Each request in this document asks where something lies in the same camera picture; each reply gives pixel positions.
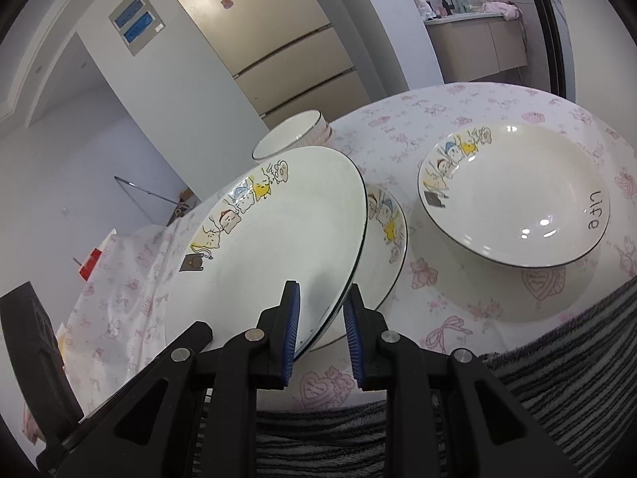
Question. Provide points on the small cardboard box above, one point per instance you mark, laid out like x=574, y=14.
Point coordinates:
x=186, y=198

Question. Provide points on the white black-rimmed bowl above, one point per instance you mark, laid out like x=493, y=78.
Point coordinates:
x=283, y=142

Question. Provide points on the beige bathroom vanity cabinet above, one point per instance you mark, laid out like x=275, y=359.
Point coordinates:
x=473, y=45

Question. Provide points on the pink strawberry ceramic bowl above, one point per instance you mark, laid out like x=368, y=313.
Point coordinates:
x=324, y=132

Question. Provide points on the grey striped cloth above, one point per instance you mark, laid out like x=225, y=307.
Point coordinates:
x=572, y=368

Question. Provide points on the grey wall panel blue windows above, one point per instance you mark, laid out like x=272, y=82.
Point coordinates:
x=137, y=20

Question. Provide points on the white cartoon cat plate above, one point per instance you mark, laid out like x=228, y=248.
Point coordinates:
x=388, y=244
x=278, y=239
x=512, y=194

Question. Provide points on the pale green bottle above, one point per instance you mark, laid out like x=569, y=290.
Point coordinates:
x=458, y=2

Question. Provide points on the mop with metal pole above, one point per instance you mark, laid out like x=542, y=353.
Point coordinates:
x=149, y=191

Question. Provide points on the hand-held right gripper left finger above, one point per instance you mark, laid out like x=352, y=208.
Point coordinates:
x=292, y=331

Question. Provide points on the red and white carton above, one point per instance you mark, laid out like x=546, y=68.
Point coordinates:
x=92, y=261

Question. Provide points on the pink fridge magnet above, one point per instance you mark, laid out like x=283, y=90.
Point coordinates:
x=227, y=3

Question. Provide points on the pink printed tablecloth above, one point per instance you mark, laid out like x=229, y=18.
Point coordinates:
x=448, y=303

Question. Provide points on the pink towel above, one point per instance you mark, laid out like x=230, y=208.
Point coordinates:
x=502, y=10

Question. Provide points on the beige refrigerator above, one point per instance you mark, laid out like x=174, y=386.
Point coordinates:
x=259, y=35

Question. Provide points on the black framed glass door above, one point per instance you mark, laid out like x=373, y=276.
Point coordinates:
x=552, y=35

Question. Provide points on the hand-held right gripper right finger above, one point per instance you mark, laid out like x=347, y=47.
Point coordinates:
x=353, y=339

